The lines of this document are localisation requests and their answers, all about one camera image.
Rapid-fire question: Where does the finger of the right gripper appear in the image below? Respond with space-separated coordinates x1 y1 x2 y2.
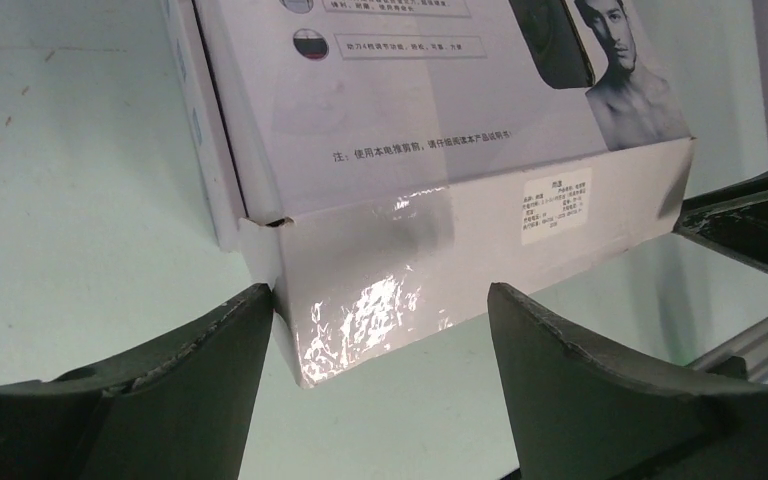
674 171 768 274

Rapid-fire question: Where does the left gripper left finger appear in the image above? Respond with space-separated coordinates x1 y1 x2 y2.
0 284 273 479

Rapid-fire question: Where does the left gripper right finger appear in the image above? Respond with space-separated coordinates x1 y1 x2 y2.
487 283 768 479

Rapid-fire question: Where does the white box with black tray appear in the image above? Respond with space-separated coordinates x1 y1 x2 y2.
161 1 695 389

